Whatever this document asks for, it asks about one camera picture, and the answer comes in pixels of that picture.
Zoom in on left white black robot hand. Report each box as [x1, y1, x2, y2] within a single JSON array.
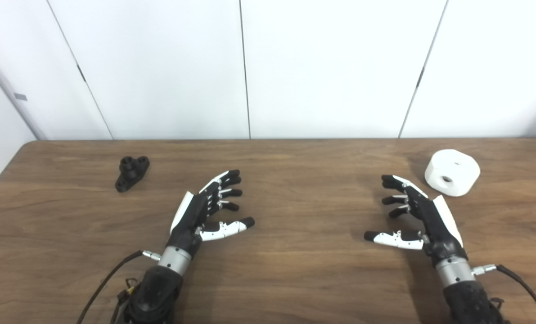
[[168, 169, 255, 257]]

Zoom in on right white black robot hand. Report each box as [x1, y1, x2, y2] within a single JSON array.
[[364, 175, 468, 267]]

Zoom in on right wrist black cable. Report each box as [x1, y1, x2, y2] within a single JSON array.
[[471, 264, 536, 324]]

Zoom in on black flanged holder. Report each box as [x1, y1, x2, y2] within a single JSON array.
[[115, 156, 150, 193]]

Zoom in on round white piece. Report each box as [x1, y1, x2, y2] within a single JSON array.
[[424, 149, 481, 197]]

